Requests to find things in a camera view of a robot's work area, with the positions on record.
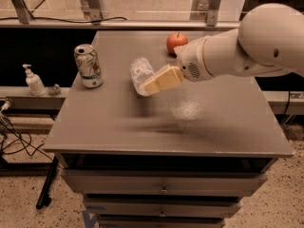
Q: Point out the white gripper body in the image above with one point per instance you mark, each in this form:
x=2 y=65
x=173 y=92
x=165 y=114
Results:
x=189 y=62

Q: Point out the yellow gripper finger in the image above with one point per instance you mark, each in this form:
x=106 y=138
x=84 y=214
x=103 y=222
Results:
x=161 y=70
x=171 y=78

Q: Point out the clear plastic tea bottle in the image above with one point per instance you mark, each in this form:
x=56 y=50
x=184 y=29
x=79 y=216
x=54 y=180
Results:
x=140 y=71

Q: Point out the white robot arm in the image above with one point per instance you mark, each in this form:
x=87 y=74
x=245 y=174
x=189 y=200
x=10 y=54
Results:
x=269 y=42

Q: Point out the white pump dispenser bottle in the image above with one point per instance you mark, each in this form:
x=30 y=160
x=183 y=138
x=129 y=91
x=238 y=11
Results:
x=34 y=82

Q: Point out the red apple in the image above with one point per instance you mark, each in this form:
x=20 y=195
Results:
x=175 y=39

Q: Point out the green white soda can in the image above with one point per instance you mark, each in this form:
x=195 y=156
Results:
x=86 y=60

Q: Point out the grey drawer cabinet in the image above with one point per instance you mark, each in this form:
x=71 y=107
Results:
x=223 y=126

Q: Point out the small crumpled wrapper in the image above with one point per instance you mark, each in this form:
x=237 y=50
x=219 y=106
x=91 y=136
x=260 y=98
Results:
x=54 y=90

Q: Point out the top grey drawer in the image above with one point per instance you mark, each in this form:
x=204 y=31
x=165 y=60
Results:
x=159 y=183

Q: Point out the grey drawer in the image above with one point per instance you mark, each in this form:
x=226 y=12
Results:
x=159 y=183
x=110 y=223
x=163 y=208

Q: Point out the middle grey drawer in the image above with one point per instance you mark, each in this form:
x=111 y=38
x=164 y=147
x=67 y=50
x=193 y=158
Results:
x=163 y=208

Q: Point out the black stand leg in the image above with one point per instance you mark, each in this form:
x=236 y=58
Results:
x=44 y=198

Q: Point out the bottom grey drawer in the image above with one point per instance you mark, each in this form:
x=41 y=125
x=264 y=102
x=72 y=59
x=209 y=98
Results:
x=110 y=223

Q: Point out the metal window frame rail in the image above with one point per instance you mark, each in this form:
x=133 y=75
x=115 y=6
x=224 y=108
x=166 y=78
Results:
x=119 y=25

